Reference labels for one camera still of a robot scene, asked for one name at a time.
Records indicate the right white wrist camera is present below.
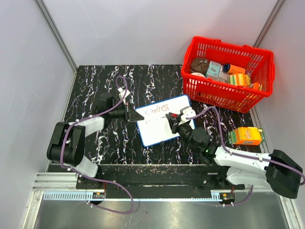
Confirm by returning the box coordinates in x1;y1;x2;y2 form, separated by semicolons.
180;106;196;122

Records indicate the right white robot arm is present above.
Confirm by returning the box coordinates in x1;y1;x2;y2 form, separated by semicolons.
165;110;305;199

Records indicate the teal small box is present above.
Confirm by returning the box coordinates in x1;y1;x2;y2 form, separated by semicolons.
205;61;222;78

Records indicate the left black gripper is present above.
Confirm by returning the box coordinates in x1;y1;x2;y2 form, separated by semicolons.
109;101;143;122

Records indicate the orange snack box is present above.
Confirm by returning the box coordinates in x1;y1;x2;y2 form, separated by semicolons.
246;82;262;91

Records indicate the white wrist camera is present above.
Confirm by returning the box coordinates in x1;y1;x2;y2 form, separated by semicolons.
117;87;130;104
180;106;196;122

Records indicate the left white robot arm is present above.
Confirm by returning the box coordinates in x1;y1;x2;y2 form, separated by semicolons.
47;94;144;189

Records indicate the yellow green sponge pack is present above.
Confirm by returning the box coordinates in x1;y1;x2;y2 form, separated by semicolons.
228;73;251;86

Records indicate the orange juice carton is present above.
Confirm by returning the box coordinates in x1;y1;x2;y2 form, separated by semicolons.
228;127;265;146

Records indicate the brown round bun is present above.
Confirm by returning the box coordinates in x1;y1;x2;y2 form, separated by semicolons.
190;57;209;74

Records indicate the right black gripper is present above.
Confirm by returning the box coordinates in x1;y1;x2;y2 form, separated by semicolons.
166;113;196;152

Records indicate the pale pink box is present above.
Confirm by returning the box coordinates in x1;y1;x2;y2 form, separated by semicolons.
218;66;230;83

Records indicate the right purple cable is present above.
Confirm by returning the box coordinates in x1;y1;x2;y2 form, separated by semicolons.
185;106;305;208

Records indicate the red plastic shopping basket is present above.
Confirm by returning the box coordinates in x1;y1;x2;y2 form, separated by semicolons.
181;36;275;113

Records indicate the orange tube blue cap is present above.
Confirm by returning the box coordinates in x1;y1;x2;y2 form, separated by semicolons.
223;63;246;74

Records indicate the blue framed whiteboard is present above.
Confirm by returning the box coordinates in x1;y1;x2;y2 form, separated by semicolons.
135;94;191;147

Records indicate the white round lid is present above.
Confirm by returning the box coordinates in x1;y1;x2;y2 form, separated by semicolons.
191;73;205;78

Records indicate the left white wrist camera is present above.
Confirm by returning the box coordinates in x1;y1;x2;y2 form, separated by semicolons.
117;87;130;104

